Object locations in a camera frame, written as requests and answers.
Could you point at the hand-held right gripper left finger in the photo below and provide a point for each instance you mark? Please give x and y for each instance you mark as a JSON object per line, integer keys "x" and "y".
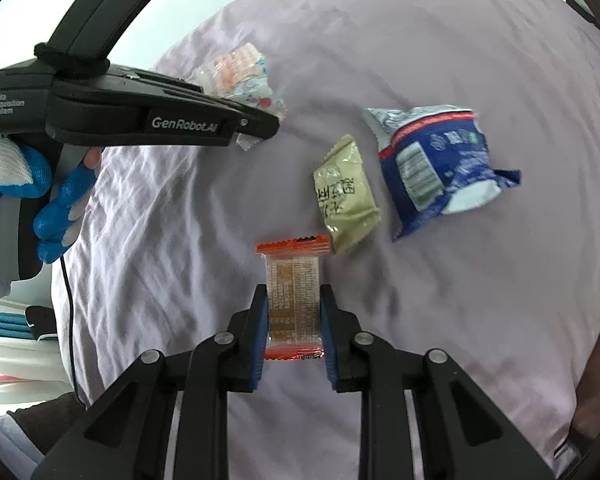
{"x": 261, "y": 340}

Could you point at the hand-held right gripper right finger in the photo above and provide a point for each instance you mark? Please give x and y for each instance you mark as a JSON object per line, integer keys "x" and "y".
{"x": 328, "y": 340}

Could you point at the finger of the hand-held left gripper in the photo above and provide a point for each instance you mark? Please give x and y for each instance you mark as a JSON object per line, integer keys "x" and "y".
{"x": 260, "y": 122}

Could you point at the pink white candy packet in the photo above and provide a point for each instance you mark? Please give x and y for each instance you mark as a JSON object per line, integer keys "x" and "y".
{"x": 240, "y": 75}

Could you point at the red clear biscuit packet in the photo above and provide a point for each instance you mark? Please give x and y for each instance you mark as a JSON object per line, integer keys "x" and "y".
{"x": 292, "y": 290}

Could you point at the beige small snack packet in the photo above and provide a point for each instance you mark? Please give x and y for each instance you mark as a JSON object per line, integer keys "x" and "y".
{"x": 345, "y": 195}

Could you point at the blue white snack packet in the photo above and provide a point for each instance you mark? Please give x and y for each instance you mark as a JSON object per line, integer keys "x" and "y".
{"x": 430, "y": 170}

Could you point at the person's left hand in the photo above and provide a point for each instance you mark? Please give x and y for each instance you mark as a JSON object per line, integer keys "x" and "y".
{"x": 60, "y": 210}

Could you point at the teal striped fabric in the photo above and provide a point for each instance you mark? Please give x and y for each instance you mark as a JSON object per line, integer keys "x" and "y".
{"x": 2, "y": 322}

